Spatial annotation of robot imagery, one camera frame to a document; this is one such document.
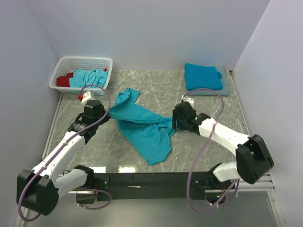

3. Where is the teal t-shirt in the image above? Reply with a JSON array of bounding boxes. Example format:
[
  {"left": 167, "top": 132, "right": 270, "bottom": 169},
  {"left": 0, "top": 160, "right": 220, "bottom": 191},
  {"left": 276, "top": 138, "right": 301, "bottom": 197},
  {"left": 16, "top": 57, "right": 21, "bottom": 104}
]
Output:
[
  {"left": 109, "top": 88, "right": 176, "bottom": 165},
  {"left": 184, "top": 63, "right": 223, "bottom": 90}
]

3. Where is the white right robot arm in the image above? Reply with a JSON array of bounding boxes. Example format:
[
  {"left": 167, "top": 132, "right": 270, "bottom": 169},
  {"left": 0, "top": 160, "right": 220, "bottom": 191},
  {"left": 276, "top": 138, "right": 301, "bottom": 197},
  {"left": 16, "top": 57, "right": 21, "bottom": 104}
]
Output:
[{"left": 172, "top": 101, "right": 274, "bottom": 189}]

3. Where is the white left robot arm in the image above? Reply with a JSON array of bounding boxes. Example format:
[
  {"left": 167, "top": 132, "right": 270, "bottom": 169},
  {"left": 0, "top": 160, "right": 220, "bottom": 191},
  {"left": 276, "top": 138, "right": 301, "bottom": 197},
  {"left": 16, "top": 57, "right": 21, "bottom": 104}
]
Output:
[{"left": 17, "top": 99, "right": 110, "bottom": 222}]

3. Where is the crumpled light blue shirt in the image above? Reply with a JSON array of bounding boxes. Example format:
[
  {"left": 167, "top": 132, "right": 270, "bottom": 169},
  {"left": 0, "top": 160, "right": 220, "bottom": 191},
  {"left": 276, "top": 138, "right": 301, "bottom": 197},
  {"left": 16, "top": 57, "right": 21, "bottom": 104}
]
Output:
[{"left": 69, "top": 69, "right": 108, "bottom": 88}]

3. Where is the white plastic laundry basket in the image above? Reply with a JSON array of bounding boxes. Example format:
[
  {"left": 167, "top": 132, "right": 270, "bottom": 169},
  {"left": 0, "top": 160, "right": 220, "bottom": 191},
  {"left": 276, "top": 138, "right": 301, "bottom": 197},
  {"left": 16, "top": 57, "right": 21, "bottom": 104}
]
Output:
[{"left": 49, "top": 56, "right": 113, "bottom": 95}]

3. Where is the red shirt in basket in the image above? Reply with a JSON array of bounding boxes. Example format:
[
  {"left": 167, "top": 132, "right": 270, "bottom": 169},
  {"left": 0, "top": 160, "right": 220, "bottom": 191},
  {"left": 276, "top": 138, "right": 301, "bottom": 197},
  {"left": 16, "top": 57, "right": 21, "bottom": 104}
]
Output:
[{"left": 56, "top": 69, "right": 107, "bottom": 87}]

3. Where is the folded teal t-shirt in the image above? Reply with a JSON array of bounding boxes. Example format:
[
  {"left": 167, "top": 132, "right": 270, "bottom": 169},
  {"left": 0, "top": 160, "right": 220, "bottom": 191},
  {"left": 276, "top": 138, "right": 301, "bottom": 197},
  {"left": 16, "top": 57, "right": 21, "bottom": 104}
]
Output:
[{"left": 184, "top": 63, "right": 223, "bottom": 90}]

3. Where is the folded grey-blue t-shirt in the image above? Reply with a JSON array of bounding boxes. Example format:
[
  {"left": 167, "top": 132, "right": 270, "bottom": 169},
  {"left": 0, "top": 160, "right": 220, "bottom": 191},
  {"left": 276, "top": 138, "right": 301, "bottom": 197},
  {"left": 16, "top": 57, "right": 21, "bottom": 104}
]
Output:
[{"left": 186, "top": 66, "right": 231, "bottom": 96}]

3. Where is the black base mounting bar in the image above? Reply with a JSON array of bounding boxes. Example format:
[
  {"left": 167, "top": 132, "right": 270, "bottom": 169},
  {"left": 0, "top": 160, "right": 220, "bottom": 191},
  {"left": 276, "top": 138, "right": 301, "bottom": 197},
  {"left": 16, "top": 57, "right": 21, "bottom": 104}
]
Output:
[{"left": 74, "top": 172, "right": 232, "bottom": 200}]

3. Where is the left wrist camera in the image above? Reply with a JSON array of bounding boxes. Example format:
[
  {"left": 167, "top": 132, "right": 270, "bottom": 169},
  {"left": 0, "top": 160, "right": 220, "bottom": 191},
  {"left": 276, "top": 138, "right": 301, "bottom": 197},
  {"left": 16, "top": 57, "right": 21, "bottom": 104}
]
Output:
[{"left": 77, "top": 90, "right": 95, "bottom": 105}]

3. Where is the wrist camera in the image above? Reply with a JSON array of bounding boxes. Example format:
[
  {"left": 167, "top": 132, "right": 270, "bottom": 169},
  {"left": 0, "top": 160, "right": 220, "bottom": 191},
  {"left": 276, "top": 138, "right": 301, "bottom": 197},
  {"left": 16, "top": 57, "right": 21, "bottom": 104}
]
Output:
[
  {"left": 181, "top": 95, "right": 195, "bottom": 108},
  {"left": 77, "top": 90, "right": 95, "bottom": 105}
]

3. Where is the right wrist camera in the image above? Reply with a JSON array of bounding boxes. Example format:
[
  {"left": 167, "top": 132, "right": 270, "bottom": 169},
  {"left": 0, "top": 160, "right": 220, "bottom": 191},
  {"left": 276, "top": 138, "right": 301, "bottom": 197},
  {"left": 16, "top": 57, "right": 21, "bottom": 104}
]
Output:
[{"left": 181, "top": 95, "right": 195, "bottom": 108}]

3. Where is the aluminium rail frame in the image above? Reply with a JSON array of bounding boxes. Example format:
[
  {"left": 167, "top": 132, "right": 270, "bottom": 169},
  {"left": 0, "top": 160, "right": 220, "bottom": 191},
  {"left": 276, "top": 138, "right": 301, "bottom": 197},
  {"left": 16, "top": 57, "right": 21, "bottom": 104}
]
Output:
[{"left": 13, "top": 93, "right": 69, "bottom": 227}]

